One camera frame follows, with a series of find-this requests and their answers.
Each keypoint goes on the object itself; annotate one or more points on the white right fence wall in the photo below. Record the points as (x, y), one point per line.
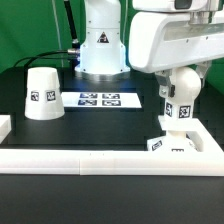
(202, 139)

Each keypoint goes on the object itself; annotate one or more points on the white lamp bulb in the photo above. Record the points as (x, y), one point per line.
(187, 86)

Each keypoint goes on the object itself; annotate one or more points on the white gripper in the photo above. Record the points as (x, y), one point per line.
(161, 41)

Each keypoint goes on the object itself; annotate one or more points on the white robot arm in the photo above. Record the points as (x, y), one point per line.
(102, 52)

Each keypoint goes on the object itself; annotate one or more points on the white front fence wall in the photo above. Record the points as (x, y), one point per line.
(68, 162)

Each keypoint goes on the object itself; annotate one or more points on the white left fence wall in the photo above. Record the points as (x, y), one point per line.
(5, 126)

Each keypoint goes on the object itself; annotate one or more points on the white lamp shade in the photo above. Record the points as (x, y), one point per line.
(43, 100)

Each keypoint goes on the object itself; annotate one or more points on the white lamp base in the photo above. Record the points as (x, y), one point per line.
(175, 138)

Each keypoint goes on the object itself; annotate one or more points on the white marker sheet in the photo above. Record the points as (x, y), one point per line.
(100, 100)

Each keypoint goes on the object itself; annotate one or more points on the white fence wall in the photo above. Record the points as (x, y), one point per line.
(5, 126)
(68, 162)
(202, 139)

